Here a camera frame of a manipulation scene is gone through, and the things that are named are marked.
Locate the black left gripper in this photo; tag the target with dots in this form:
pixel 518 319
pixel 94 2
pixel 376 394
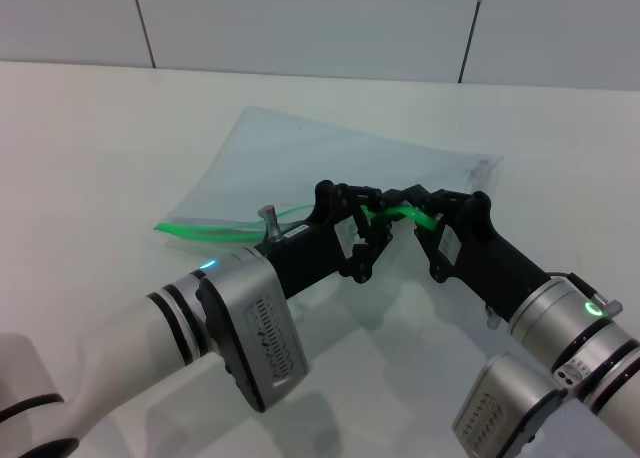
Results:
pixel 310 258

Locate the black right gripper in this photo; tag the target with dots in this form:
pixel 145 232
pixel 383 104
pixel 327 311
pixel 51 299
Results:
pixel 480 258

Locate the clear document bag green zipper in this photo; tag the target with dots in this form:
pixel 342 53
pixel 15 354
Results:
pixel 280 168

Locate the left gripper silver connector plug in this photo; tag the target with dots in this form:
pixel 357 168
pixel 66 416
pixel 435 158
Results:
pixel 270 223

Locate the gripper silver connector plug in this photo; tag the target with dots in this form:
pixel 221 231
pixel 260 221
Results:
pixel 492 318
pixel 270 223

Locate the right gripper silver connector plug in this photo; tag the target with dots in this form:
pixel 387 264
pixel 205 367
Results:
pixel 492 318

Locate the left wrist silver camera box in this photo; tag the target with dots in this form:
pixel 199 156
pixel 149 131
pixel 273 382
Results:
pixel 260 328

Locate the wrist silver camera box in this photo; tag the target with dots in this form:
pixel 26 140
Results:
pixel 500 413
pixel 260 328

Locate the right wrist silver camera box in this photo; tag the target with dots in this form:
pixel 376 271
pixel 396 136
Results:
pixel 500 413

